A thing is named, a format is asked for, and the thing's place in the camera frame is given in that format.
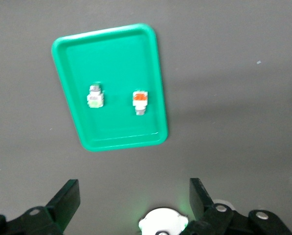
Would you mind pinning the white button with orange block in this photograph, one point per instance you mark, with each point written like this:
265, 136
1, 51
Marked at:
140, 98

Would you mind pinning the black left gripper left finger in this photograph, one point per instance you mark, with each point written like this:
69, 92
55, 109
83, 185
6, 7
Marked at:
50, 220

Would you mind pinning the dark grey table mat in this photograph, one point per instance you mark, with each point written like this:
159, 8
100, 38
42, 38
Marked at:
221, 122

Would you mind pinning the green plastic tray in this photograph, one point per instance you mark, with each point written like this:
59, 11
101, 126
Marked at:
116, 61

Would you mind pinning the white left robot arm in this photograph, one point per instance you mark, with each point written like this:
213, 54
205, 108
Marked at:
160, 219

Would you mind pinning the white button with green block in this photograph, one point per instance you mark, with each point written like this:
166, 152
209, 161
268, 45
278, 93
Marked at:
95, 98

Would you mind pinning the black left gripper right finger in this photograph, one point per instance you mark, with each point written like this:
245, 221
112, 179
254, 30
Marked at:
216, 222

